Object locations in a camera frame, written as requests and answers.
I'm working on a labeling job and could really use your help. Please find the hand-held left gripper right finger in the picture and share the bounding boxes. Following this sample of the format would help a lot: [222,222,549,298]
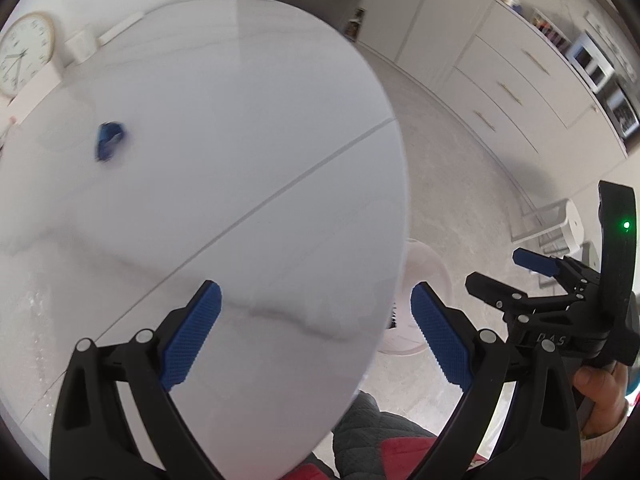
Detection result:
[410,281,583,480]

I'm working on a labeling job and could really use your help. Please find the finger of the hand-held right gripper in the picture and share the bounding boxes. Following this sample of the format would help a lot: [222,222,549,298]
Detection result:
[512,247,603,292]
[465,272,583,322]

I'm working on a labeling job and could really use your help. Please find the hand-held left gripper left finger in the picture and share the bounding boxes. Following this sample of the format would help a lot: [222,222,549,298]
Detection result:
[49,280,223,480]

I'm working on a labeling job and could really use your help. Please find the white plastic waste bin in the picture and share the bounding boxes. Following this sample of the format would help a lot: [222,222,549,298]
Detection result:
[382,237,454,357]

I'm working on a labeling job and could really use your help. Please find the person's right forearm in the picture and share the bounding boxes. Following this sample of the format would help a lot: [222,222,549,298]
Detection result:
[579,410,634,477]

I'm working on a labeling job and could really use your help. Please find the person's right hand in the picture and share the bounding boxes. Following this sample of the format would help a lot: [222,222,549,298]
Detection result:
[572,360,631,437]

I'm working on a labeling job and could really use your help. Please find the person's grey quilted trousers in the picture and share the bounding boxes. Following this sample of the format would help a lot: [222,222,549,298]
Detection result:
[330,391,442,480]

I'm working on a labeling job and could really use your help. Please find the red jacket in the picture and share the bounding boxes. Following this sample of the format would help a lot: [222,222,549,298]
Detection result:
[291,435,495,480]

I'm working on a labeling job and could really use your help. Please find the silver countertop oven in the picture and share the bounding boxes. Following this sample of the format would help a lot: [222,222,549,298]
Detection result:
[600,82,640,140]

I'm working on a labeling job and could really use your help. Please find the small blue crumpled item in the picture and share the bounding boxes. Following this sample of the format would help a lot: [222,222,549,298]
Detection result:
[95,121,127,162]

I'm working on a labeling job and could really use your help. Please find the row of bottles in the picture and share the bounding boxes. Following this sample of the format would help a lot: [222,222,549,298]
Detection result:
[530,9,571,54]

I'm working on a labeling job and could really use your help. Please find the white cabinet unit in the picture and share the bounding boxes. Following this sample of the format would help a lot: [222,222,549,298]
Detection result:
[390,0,632,202]

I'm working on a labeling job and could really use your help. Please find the small white box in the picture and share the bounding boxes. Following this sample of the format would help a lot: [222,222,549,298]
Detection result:
[65,30,96,61]

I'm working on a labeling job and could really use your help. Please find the white drawer with gold handle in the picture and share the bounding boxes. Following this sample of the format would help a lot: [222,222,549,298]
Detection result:
[474,35,597,129]
[454,66,572,157]
[439,94,542,162]

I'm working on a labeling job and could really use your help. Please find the round wall clock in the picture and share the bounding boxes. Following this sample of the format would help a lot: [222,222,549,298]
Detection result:
[0,11,56,99]

